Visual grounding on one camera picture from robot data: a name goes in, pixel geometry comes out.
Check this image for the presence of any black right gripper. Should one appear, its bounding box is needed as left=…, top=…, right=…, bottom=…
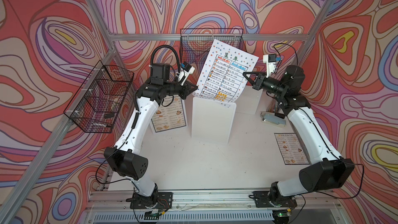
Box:
left=243, top=71, right=287, bottom=96

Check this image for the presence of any Dim Sum Inn menu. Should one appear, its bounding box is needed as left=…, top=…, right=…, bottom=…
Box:
left=151, top=96, right=187, bottom=131

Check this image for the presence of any hand-drawn colourful menu sheet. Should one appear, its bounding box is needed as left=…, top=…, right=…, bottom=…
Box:
left=193, top=39, right=259, bottom=103

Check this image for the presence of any white board panel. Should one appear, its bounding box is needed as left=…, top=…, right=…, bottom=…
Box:
left=191, top=97, right=236, bottom=144
left=150, top=94, right=188, bottom=134
left=235, top=86, right=263, bottom=115

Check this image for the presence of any white board front panel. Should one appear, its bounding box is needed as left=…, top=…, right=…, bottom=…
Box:
left=150, top=94, right=188, bottom=134

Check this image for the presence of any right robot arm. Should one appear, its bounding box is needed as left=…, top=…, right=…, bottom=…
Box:
left=243, top=65, right=355, bottom=202

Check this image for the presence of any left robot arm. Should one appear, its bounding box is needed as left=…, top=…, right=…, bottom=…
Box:
left=104, top=45, right=198, bottom=201

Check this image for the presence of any black and beige stapler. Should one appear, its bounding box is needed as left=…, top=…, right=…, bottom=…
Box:
left=274, top=113, right=286, bottom=119

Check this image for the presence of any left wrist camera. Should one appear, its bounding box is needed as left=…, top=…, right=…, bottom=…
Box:
left=177, top=62, right=195, bottom=86

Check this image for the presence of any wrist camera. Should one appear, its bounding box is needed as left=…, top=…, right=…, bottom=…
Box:
left=177, top=62, right=195, bottom=86
left=263, top=54, right=282, bottom=78

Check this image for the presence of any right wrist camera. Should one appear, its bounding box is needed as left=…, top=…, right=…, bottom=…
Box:
left=263, top=54, right=282, bottom=78

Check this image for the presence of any black wire basket back wall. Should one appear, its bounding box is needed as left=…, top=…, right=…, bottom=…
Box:
left=179, top=27, right=246, bottom=68

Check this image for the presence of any black wire basket wall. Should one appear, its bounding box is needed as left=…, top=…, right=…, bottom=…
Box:
left=179, top=27, right=246, bottom=68
left=63, top=61, right=134, bottom=133

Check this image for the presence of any black wire basket left wall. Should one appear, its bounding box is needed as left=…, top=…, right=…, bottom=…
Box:
left=63, top=61, right=134, bottom=133

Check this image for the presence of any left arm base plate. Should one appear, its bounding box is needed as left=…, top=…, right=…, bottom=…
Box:
left=126, top=191, right=173, bottom=210

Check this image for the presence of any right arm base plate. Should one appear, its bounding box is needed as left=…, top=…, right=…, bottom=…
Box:
left=248, top=190, right=297, bottom=209

